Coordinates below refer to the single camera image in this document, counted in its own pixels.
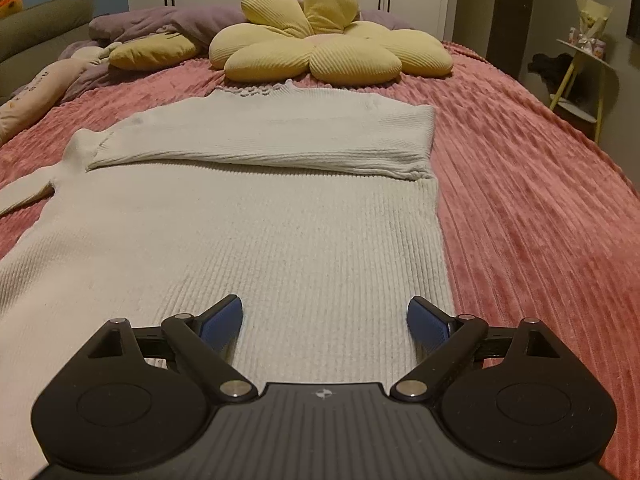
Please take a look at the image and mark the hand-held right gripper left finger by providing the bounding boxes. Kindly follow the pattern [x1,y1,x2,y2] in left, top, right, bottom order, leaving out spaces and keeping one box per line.
[87,294,259,404]

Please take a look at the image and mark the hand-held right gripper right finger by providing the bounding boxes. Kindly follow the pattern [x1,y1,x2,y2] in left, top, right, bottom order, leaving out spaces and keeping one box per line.
[390,295,564,404]

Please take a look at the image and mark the white knit sweater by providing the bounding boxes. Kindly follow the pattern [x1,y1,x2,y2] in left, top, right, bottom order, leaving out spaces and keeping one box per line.
[0,82,457,477]

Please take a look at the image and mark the pink ribbed blanket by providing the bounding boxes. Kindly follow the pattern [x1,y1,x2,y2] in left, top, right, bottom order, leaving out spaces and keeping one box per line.
[0,40,640,463]

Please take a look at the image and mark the small yellow petal pillow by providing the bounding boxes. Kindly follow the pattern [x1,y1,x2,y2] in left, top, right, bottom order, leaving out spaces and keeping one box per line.
[108,35,203,71]

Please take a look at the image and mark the dark cloth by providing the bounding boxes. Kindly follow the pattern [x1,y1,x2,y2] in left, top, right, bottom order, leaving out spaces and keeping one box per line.
[527,52,577,104]

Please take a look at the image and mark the yellow flower-shaped pillow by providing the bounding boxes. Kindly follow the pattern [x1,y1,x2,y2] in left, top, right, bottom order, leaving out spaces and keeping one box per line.
[209,0,455,85]

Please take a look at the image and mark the yellow-legged side table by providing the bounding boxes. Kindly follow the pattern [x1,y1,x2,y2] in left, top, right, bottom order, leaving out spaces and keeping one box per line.
[548,37,614,144]

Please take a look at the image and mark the cream plush toy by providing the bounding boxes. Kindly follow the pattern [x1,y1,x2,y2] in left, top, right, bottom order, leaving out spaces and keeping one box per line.
[0,42,124,144]

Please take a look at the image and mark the purple duvet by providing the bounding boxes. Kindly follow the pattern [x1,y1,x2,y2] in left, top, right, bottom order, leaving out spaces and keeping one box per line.
[57,0,417,106]

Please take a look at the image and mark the dark wooden door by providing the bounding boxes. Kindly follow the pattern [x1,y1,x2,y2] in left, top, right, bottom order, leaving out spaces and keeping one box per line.
[484,0,539,77]

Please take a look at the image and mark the grey-green sofa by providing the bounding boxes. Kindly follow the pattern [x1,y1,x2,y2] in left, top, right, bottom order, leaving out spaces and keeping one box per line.
[0,0,96,106]

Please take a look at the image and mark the wrapped flower bouquet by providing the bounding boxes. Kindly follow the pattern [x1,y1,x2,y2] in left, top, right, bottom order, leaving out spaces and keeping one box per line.
[570,0,615,57]

